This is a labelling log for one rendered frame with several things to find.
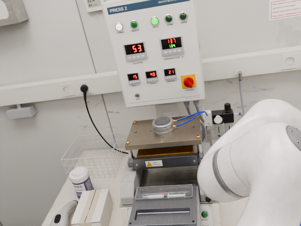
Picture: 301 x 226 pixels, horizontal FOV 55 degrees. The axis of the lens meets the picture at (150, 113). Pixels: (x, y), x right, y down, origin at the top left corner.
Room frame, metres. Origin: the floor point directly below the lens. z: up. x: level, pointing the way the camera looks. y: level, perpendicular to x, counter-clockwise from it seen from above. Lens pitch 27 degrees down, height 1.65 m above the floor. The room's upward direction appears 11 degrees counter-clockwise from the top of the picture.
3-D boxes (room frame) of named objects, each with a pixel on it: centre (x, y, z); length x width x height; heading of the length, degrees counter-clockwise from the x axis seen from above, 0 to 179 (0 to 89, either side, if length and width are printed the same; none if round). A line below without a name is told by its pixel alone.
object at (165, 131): (0.96, -0.06, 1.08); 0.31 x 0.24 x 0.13; 78
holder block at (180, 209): (0.68, 0.02, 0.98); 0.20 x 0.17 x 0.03; 78
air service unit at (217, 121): (1.01, -0.28, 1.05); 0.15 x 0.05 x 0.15; 78
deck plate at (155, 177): (0.97, -0.04, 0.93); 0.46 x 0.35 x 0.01; 168
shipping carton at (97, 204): (0.91, 0.31, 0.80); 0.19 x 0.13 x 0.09; 168
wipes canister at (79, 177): (1.08, 0.38, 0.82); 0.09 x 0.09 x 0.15
